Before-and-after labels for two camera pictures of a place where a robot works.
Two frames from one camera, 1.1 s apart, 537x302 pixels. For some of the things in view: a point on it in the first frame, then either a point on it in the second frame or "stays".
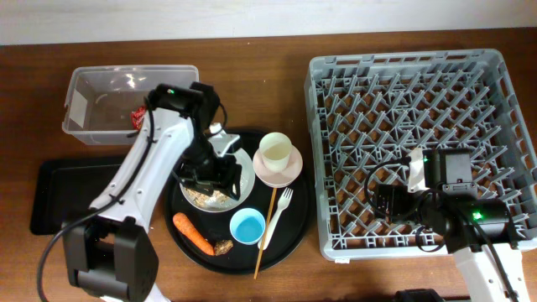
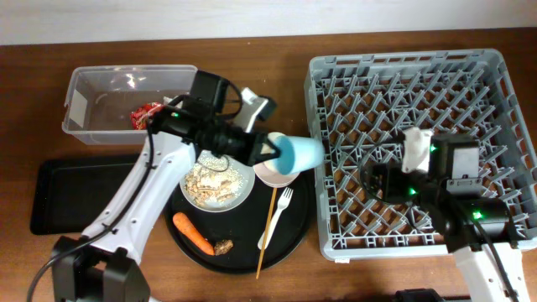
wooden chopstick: (273, 200) stays
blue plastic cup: (247, 226) to (298, 153)
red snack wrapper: (137, 117) stays
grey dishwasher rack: (369, 111) stays
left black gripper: (227, 172) to (247, 156)
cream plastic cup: (275, 148) stays
